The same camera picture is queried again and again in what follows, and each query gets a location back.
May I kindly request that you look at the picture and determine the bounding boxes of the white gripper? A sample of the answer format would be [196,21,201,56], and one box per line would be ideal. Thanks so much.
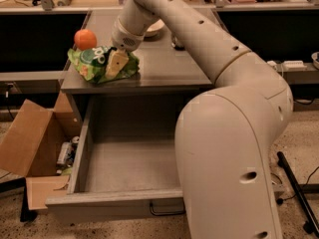
[105,18,145,80]

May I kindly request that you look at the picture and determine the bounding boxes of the green rice chip bag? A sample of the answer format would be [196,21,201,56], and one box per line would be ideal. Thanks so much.
[68,46,140,84]

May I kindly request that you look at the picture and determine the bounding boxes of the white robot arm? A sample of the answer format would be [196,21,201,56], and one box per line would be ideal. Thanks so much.
[112,0,293,239]

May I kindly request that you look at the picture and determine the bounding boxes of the open grey top drawer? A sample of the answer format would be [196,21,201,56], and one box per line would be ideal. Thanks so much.
[47,94,189,222]

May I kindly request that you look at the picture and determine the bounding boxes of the orange fruit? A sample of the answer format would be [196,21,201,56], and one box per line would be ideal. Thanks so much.
[74,29,97,50]

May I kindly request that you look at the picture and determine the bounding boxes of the white paper bowl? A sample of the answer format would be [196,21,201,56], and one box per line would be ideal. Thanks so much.
[145,20,164,38]

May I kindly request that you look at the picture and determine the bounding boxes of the crushed silver can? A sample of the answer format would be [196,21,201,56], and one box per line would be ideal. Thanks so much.
[170,35,184,51]

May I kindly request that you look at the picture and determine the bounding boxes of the trash items in box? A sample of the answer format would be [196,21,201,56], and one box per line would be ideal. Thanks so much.
[56,136,80,175]

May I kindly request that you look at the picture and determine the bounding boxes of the brown cardboard box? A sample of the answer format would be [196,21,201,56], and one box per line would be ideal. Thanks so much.
[0,93,82,211]

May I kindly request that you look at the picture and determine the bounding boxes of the white power strip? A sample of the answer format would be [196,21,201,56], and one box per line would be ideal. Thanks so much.
[267,61,307,72]

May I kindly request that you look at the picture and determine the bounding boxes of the black floor stand bar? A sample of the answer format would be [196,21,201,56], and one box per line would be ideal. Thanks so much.
[277,151,319,238]

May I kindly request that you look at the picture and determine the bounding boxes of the black drawer handle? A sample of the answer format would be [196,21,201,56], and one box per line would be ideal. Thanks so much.
[149,200,185,217]

